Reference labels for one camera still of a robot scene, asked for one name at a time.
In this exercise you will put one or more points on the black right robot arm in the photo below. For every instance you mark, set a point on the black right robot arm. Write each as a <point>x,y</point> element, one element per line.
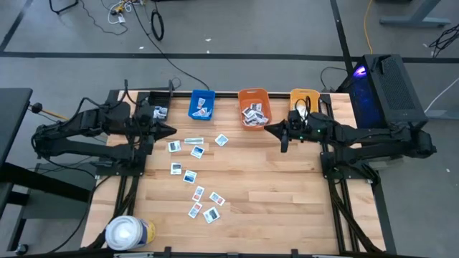
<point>376,138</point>

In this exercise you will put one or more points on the orange plastic bin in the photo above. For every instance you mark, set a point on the orange plastic bin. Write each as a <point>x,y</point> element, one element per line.
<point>251,96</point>

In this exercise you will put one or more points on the desk with grey legs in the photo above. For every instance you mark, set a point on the desk with grey legs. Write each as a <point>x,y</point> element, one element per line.
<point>416,20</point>

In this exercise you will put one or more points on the blue plastic bin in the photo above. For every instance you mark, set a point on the blue plastic bin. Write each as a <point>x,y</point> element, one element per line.
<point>208,96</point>

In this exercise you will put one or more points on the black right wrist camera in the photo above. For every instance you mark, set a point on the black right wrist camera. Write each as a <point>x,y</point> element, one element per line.
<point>294,120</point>

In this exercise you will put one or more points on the black mesh basket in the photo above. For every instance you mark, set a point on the black mesh basket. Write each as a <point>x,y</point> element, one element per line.
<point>159,98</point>

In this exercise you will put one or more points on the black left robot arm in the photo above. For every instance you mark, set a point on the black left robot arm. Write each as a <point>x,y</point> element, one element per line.
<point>89,122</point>

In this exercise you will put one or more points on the white tub yellow label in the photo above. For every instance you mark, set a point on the white tub yellow label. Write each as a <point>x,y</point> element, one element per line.
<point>123,233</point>

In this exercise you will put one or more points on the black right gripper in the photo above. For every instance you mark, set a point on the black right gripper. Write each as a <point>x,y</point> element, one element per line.
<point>301,134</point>

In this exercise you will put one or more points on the white packet blue print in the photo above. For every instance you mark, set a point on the white packet blue print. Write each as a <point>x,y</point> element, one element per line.
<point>156,112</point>
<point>163,108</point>
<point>164,115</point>
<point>189,176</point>
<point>197,151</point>
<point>221,139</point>
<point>158,116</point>

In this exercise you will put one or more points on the green striped white packet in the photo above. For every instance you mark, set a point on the green striped white packet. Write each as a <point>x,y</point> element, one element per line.
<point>194,140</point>

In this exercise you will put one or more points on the white packet dark print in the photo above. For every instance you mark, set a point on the white packet dark print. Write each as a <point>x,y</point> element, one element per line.
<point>248,122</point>
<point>264,120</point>
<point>256,106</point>
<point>211,215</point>
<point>255,123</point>
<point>176,168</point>
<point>246,112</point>
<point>257,115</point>
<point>174,146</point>

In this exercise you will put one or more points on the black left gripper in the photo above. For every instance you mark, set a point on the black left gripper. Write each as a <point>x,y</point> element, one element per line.
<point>147,132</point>

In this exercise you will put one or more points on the black desk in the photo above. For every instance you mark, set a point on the black desk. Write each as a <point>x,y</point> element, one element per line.
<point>12,114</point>

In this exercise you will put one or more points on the yellow plastic bin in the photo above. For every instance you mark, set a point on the yellow plastic bin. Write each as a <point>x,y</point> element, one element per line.
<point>305,94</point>

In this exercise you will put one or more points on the black round knob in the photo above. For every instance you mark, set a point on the black round knob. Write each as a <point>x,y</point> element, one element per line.
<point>36,108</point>

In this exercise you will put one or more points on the black computer tower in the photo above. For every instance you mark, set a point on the black computer tower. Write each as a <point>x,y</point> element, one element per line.
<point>391,93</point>

